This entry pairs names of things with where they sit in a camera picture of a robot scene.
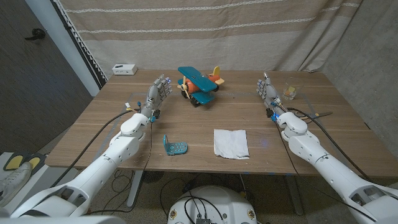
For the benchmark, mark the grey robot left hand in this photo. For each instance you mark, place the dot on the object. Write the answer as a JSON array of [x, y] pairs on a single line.
[[155, 93]]

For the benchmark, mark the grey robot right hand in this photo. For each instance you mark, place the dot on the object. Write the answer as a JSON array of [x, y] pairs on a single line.
[[270, 93]]

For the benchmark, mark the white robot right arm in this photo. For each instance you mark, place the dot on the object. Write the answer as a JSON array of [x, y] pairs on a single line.
[[311, 146]]

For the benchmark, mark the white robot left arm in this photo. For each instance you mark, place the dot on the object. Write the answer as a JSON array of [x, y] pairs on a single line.
[[121, 147]]

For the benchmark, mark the clear drinking glass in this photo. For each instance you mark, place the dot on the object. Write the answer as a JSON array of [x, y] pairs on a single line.
[[290, 92]]

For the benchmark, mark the teal and orange toy airplane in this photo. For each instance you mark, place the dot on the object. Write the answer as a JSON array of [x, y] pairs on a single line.
[[199, 82]]

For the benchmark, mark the teal toy flip phone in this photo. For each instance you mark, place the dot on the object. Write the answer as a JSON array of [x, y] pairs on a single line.
[[177, 148]]

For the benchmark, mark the white tissue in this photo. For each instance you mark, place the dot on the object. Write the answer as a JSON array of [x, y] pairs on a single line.
[[230, 143]]

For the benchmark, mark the white power strip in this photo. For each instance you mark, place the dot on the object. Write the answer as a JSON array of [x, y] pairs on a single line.
[[124, 69]]

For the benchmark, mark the beige striped curtain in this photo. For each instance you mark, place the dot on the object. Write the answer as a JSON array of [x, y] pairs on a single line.
[[186, 40]]

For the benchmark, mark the white table leg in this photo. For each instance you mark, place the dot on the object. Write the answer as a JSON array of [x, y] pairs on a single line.
[[134, 189]]

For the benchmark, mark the grey table leg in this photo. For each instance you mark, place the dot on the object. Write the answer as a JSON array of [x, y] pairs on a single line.
[[293, 196]]

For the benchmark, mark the dark wooden door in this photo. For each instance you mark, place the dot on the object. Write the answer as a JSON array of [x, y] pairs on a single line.
[[31, 93]]

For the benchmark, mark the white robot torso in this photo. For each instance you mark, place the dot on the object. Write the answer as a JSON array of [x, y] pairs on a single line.
[[214, 205]]

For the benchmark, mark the yellow and black foot pedal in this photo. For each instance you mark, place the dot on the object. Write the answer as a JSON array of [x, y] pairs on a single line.
[[14, 161], [35, 161]]

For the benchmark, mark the white sneaker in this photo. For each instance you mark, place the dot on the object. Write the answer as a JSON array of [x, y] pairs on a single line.
[[14, 183]]

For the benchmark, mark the white door frame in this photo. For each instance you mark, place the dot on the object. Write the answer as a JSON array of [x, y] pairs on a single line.
[[62, 40]]

